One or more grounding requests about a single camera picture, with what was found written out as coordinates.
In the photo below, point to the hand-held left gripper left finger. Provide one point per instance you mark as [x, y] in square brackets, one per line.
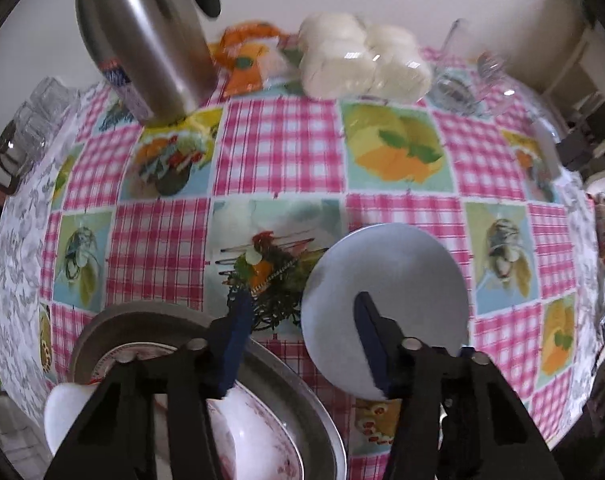
[235, 340]

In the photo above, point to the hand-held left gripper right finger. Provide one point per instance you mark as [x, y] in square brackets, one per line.
[372, 345]

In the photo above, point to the stainless steel round plate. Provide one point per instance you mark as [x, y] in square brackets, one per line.
[292, 385]

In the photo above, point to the light blue bowl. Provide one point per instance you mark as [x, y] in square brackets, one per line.
[397, 270]

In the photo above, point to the white square bowl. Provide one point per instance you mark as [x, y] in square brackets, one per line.
[65, 410]

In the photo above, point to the pink checked tablecloth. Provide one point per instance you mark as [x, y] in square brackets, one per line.
[282, 160]

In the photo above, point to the white power strip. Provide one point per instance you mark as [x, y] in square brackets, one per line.
[547, 150]

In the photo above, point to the clear glass mug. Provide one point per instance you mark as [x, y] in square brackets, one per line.
[457, 85]

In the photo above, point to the orange snack packet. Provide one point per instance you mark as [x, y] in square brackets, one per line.
[247, 60]

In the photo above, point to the bag of white steamed buns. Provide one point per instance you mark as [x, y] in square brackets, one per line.
[362, 60]

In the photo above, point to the black charger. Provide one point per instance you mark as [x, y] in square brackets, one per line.
[587, 135]

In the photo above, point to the stainless steel thermos jug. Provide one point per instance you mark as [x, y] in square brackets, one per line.
[147, 45]

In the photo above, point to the white chair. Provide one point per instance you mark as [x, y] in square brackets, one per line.
[582, 60]

